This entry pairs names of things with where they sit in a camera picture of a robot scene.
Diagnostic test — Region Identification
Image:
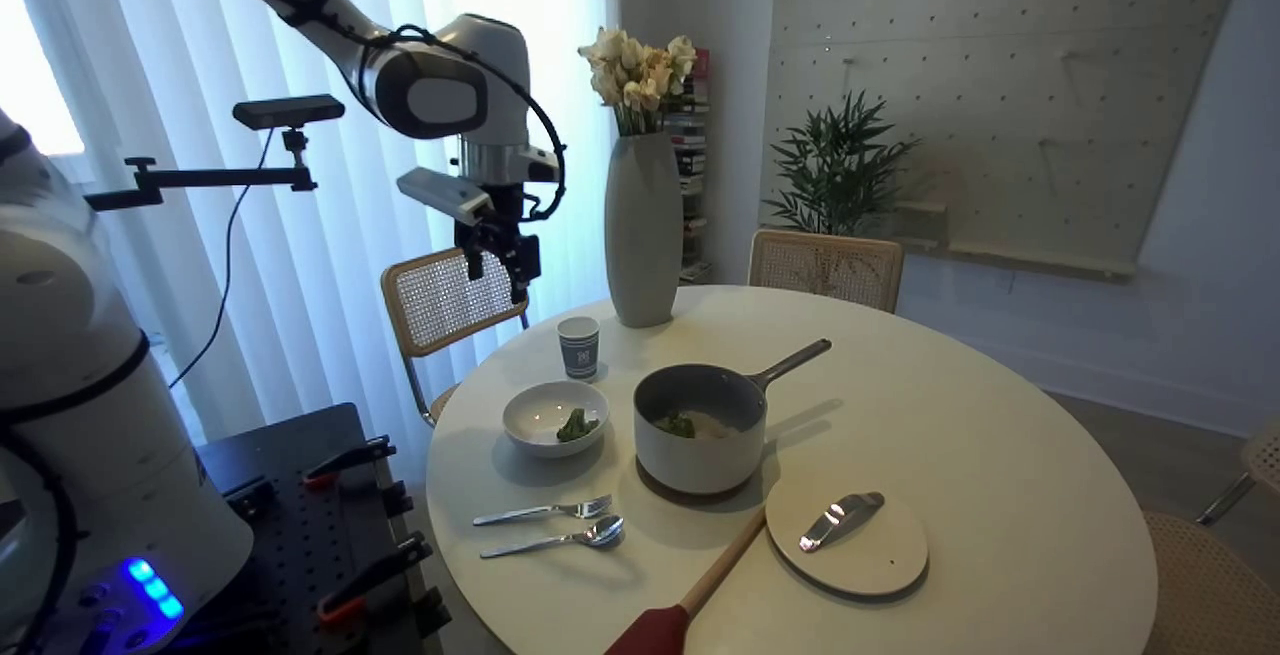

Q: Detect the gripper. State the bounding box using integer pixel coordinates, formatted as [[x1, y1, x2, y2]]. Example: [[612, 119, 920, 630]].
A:
[[454, 184, 542, 305]]

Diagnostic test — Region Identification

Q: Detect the white bowl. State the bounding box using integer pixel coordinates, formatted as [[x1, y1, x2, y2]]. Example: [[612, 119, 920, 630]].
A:
[[501, 379, 611, 460]]

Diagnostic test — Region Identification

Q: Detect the round cream pot lid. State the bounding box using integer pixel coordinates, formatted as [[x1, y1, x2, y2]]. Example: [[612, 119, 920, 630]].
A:
[[764, 475, 930, 599]]

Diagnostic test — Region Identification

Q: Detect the rattan chair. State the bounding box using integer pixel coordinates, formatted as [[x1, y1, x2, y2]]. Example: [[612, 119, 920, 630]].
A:
[[1140, 509, 1280, 655], [748, 228, 905, 315], [380, 247, 531, 427], [1195, 419, 1280, 526]]

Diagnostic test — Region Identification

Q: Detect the grey paper cup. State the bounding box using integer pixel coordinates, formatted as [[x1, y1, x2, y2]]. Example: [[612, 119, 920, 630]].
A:
[[556, 315, 602, 381]]

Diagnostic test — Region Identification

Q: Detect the tall grey vase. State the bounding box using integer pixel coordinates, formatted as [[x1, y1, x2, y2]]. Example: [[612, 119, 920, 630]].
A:
[[603, 129, 685, 329]]

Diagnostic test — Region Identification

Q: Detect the white sheer curtain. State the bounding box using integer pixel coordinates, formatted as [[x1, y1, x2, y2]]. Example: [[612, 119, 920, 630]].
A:
[[0, 0, 623, 456]]

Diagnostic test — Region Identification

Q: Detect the orange and black clamp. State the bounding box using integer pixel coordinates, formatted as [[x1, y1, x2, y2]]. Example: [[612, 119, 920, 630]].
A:
[[304, 434, 397, 492], [317, 532, 434, 628]]

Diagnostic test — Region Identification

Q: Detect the silver fork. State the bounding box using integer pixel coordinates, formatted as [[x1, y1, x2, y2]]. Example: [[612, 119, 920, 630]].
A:
[[472, 494, 614, 528]]

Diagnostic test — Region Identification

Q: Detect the bunch of cream flowers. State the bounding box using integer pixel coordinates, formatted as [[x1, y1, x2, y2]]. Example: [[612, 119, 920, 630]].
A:
[[577, 26, 699, 137]]

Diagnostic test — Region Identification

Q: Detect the silver spoon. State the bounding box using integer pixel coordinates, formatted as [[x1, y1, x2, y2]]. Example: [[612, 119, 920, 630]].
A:
[[478, 514, 626, 561]]

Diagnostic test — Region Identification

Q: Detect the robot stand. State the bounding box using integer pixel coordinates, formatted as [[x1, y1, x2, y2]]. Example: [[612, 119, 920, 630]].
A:
[[150, 402, 453, 655]]

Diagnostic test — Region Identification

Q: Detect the green potted plant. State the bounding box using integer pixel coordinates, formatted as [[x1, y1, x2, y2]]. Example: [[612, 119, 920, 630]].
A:
[[764, 89, 922, 237]]

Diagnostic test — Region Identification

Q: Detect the wooden pegboard shelf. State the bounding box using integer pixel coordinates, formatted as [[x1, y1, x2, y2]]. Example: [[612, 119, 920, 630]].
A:
[[893, 199, 1138, 285]]

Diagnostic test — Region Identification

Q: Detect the beige pegboard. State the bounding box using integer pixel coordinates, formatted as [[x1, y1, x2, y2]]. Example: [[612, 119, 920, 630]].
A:
[[759, 0, 1257, 283]]

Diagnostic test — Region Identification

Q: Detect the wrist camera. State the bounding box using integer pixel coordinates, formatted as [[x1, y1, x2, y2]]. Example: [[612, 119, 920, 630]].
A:
[[397, 167, 494, 227]]

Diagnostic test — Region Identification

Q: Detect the camera on mount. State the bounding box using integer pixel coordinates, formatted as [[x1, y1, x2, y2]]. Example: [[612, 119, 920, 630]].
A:
[[84, 94, 347, 212]]

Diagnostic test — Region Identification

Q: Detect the black cable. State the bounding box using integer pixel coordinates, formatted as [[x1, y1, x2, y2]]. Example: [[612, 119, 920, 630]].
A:
[[168, 129, 277, 391]]

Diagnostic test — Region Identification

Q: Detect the silver pot with handle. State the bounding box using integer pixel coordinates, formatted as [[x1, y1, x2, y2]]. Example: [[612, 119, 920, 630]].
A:
[[632, 337, 834, 497]]

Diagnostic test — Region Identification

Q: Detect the red spatula with wooden handle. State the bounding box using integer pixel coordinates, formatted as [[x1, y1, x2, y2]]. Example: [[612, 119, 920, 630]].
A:
[[603, 504, 770, 655]]

